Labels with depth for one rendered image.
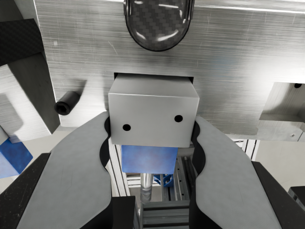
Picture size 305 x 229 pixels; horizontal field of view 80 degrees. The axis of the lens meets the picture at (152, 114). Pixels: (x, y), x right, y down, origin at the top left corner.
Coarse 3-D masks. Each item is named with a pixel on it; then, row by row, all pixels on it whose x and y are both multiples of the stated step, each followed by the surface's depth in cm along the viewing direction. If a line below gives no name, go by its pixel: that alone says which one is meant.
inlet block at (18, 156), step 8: (0, 128) 18; (0, 136) 18; (8, 136) 19; (0, 144) 18; (8, 144) 19; (16, 144) 20; (0, 152) 18; (8, 152) 19; (16, 152) 20; (24, 152) 21; (0, 160) 19; (8, 160) 19; (16, 160) 20; (24, 160) 20; (0, 168) 19; (8, 168) 19; (16, 168) 19; (24, 168) 20; (0, 176) 20; (8, 176) 20; (16, 176) 21
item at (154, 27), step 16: (128, 0) 10; (144, 0) 10; (160, 0) 11; (176, 0) 10; (192, 0) 10; (128, 16) 10; (144, 16) 11; (160, 16) 11; (176, 16) 11; (144, 32) 11; (160, 32) 11; (176, 32) 11; (160, 48) 11
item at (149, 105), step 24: (120, 96) 10; (144, 96) 10; (168, 96) 10; (192, 96) 10; (120, 120) 11; (144, 120) 11; (168, 120) 11; (192, 120) 11; (120, 144) 12; (144, 144) 12; (168, 144) 12; (144, 168) 14; (168, 168) 14; (144, 192) 18
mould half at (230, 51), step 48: (48, 0) 10; (96, 0) 10; (240, 0) 10; (288, 0) 10; (48, 48) 11; (96, 48) 11; (144, 48) 11; (192, 48) 11; (240, 48) 11; (288, 48) 11; (96, 96) 13; (240, 96) 13
